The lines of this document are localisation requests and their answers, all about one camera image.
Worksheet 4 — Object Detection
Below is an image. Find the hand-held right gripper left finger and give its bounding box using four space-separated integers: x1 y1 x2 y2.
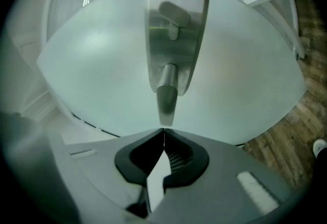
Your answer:
65 128 165 219

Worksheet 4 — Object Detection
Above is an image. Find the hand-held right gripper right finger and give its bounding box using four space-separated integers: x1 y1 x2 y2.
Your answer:
150 128 305 224

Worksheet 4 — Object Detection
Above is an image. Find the frosted glass door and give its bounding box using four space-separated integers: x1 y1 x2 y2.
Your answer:
35 0 308 147

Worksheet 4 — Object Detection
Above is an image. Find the metal door lock plate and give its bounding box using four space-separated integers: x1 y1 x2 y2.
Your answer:
144 0 212 97

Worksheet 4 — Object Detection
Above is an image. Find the person's white shoe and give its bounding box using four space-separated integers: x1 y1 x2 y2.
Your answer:
313 139 327 160

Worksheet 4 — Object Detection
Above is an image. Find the metal thumb turn knob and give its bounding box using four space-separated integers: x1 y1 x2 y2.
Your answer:
158 1 191 41

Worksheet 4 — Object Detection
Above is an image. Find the metal door lever handle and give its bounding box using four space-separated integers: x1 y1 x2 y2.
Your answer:
155 63 179 127

